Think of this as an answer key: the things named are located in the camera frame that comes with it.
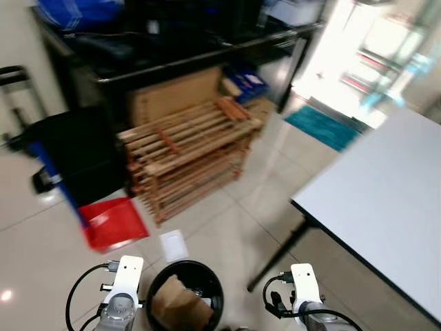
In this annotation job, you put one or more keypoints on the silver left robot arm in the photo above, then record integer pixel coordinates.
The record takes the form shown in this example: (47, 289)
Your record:
(117, 316)

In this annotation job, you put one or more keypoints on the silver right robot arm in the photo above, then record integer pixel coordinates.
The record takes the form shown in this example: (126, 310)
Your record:
(318, 317)

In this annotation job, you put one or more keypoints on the black round rubbish bin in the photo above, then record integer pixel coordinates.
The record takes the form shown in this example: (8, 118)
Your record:
(207, 276)

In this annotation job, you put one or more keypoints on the white table black edge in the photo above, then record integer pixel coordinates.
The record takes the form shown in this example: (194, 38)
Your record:
(386, 200)

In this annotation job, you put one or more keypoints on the teal floor mat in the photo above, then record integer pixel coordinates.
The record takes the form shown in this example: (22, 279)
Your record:
(322, 127)

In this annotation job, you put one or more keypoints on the black table leg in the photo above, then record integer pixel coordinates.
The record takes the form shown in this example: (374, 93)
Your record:
(282, 252)

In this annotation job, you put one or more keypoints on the blue printed box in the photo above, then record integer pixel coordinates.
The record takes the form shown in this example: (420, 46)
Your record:
(246, 81)

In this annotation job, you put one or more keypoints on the wooden slatted rack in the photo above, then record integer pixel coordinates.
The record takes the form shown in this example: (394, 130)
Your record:
(186, 148)

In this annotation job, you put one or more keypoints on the brown cardboard box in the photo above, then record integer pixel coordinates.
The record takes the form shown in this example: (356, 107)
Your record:
(176, 93)

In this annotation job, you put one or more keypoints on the white paper scrap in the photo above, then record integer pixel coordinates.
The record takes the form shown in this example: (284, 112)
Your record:
(173, 245)

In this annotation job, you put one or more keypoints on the black desk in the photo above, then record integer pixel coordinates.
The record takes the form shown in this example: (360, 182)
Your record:
(193, 31)

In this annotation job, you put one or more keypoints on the brown crumpled paper bag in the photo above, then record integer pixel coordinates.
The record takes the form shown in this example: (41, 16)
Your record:
(176, 307)

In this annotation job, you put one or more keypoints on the red plastic dustpan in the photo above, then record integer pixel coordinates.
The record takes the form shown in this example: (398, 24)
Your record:
(114, 224)

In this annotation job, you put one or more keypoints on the blue bag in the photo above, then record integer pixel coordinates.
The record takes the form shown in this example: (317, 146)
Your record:
(76, 12)

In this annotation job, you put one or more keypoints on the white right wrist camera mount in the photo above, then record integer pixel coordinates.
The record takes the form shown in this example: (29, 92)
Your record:
(306, 279)

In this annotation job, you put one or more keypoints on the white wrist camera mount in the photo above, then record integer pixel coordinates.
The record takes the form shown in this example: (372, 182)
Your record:
(126, 271)
(306, 279)

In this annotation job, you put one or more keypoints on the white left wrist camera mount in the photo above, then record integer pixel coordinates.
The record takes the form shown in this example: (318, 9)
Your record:
(126, 271)

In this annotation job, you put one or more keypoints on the black metal chair frame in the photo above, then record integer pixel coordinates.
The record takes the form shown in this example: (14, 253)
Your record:
(17, 76)

